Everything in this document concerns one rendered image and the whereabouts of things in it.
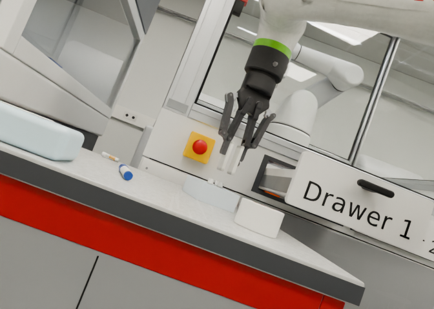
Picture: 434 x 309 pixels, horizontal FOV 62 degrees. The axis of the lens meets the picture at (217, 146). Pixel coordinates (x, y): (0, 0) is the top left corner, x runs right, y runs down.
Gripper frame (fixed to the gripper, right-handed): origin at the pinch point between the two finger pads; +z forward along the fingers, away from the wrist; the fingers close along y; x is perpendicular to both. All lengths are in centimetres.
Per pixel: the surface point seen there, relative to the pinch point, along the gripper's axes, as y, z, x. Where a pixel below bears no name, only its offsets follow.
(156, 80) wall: -16, -78, -354
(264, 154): -16.1, -6.1, -16.9
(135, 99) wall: -3, -48, -359
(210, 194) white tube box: 4.8, 8.9, 9.1
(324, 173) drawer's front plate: -12.9, -3.0, 17.1
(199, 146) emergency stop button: 3.8, -0.9, -14.5
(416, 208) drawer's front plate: -32.6, -3.6, 22.2
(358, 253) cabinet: -51, 11, -8
